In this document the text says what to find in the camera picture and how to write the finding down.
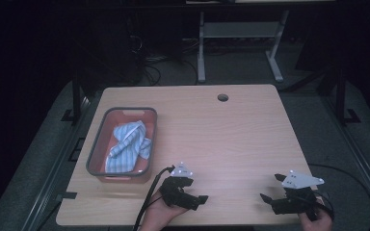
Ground blue striped cloth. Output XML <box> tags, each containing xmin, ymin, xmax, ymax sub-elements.
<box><xmin>104</xmin><ymin>119</ymin><xmax>153</xmax><ymax>174</ymax></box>

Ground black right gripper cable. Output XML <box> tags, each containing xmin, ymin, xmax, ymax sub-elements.
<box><xmin>307</xmin><ymin>163</ymin><xmax>370</xmax><ymax>231</ymax></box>

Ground person's left hand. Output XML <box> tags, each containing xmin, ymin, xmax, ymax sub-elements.
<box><xmin>139</xmin><ymin>190</ymin><xmax>191</xmax><ymax>231</ymax></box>

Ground grey metal desk frame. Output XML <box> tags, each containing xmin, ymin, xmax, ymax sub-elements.
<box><xmin>197</xmin><ymin>9</ymin><xmax>291</xmax><ymax>84</ymax></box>

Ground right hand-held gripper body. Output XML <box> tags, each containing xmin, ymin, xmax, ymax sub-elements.
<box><xmin>271</xmin><ymin>169</ymin><xmax>326</xmax><ymax>221</ymax></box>

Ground person's right hand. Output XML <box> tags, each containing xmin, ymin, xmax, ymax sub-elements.
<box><xmin>298</xmin><ymin>195</ymin><xmax>335</xmax><ymax>231</ymax></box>

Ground black metal stand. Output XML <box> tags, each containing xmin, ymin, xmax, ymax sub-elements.
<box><xmin>61</xmin><ymin>71</ymin><xmax>91</xmax><ymax>125</ymax></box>
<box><xmin>331</xmin><ymin>64</ymin><xmax>362</xmax><ymax>127</ymax></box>

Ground red basket with grey rim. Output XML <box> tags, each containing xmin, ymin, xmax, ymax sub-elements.
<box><xmin>85</xmin><ymin>106</ymin><xmax>159</xmax><ymax>185</ymax></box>

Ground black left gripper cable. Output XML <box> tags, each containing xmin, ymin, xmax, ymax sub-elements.
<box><xmin>132</xmin><ymin>165</ymin><xmax>176</xmax><ymax>231</ymax></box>

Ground metal frame rail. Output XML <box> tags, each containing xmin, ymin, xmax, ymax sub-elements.
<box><xmin>20</xmin><ymin>92</ymin><xmax>105</xmax><ymax>231</ymax></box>
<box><xmin>320</xmin><ymin>94</ymin><xmax>370</xmax><ymax>224</ymax></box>

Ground bundle of floor cables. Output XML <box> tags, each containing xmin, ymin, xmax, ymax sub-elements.
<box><xmin>128</xmin><ymin>33</ymin><xmax>200</xmax><ymax>87</ymax></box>

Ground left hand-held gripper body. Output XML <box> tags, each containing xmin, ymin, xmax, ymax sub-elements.
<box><xmin>158</xmin><ymin>162</ymin><xmax>195</xmax><ymax>209</ymax></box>

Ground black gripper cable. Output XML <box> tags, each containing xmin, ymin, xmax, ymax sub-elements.
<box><xmin>132</xmin><ymin>165</ymin><xmax>176</xmax><ymax>231</ymax></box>
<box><xmin>307</xmin><ymin>163</ymin><xmax>370</xmax><ymax>231</ymax></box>

